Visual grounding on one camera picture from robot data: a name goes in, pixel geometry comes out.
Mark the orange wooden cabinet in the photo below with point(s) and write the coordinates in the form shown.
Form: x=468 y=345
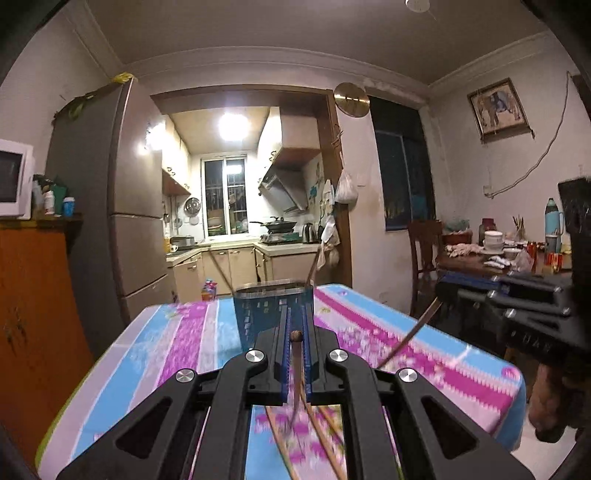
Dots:
x=37 y=300

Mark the person's right hand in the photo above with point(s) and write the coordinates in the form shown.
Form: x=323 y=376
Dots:
x=545 y=397

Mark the grey refrigerator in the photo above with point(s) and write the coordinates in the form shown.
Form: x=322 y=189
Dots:
x=134 y=184

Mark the floral striped tablecloth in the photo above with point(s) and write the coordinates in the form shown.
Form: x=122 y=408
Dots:
x=184 y=332

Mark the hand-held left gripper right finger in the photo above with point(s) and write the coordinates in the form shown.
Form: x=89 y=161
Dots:
x=308 y=355

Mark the barred kitchen window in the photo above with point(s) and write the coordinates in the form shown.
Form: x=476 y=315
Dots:
x=224 y=198

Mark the steel kettle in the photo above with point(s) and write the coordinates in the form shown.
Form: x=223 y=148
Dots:
x=309 y=233

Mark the square ceiling light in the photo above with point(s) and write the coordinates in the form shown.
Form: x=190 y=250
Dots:
x=233 y=125

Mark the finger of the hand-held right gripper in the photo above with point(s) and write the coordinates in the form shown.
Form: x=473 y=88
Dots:
x=471 y=278
x=466 y=293

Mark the steel range hood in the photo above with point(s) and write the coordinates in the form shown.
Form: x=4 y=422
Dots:
x=281 y=189

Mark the hanging cloth towels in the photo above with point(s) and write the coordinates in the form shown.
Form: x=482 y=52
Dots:
x=328 y=230

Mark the framed elephant picture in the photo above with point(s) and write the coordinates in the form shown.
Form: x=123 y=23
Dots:
x=498 y=106

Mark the round ceiling fixture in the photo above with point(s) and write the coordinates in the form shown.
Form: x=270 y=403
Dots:
x=418 y=3

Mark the dark window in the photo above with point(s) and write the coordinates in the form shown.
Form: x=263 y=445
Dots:
x=404 y=175

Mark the round gold wall clock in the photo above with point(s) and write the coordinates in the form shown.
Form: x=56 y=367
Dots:
x=352 y=99

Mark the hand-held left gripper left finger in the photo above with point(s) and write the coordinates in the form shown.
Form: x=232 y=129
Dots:
x=285 y=355

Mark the blue perforated utensil holder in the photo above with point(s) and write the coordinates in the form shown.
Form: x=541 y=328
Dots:
x=258 y=314

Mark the hanging steel colander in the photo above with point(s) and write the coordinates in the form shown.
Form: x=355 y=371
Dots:
x=192 y=206

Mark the dark wooden dining table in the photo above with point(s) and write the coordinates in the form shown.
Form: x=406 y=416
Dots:
x=461 y=263

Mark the hanging white plastic bag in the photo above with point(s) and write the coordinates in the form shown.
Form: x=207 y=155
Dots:
x=346 y=189

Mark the stack of white bowls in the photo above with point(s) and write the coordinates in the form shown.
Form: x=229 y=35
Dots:
x=493 y=240

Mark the beige kitchen base cabinets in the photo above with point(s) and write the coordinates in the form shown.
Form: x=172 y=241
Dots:
x=240 y=267

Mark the grey mug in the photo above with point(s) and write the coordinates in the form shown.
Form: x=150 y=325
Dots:
x=551 y=243

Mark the white plastic bottle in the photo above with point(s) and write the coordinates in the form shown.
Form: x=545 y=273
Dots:
x=49 y=203

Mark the dark red jar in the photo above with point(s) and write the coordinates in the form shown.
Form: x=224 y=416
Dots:
x=488 y=228

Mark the yellow green cloth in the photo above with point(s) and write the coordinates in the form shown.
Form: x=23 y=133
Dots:
x=78 y=104

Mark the pack of bottles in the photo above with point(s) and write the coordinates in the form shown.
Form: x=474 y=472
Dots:
x=209 y=290

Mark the dark wooden chair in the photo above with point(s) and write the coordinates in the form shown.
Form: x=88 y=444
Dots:
x=425 y=240

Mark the white microwave oven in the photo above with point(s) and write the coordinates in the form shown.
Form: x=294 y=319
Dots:
x=14 y=175

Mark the teal thermos flask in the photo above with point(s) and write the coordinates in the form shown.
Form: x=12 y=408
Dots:
x=551 y=221

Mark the black wok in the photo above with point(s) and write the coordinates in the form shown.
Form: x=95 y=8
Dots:
x=279 y=226

